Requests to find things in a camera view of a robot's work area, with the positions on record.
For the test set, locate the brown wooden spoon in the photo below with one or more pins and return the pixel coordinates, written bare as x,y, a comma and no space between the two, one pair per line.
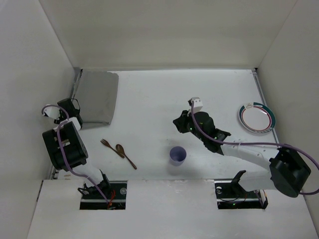
120,150

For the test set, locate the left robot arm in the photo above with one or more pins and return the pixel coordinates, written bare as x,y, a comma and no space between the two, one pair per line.
68,153

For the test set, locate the white plate with green rim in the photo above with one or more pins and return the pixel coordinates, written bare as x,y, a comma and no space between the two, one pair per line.
256,117

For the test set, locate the purple plastic cup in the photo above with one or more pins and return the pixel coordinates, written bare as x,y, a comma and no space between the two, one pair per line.
177,156

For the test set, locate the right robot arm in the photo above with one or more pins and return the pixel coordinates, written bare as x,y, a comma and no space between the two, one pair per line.
283,167

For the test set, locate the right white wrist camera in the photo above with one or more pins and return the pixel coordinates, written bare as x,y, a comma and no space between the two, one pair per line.
195,104

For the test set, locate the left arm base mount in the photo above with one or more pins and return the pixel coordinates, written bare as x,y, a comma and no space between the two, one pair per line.
116,197

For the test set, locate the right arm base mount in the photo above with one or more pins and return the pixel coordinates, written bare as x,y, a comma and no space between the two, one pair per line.
231,196

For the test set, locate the brown wooden fork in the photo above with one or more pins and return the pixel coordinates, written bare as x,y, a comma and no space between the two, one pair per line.
105,143

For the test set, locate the grey cloth placemat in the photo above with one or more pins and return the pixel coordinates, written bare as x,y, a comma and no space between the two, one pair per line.
97,95

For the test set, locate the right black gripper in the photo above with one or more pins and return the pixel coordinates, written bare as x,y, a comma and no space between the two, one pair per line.
182,121

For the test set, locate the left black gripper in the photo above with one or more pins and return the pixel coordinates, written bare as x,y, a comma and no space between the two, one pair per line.
67,107

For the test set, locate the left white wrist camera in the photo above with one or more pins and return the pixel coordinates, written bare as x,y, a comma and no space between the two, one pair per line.
51,111

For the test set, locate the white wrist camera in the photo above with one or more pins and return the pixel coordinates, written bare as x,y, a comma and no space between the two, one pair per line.
51,111
195,104

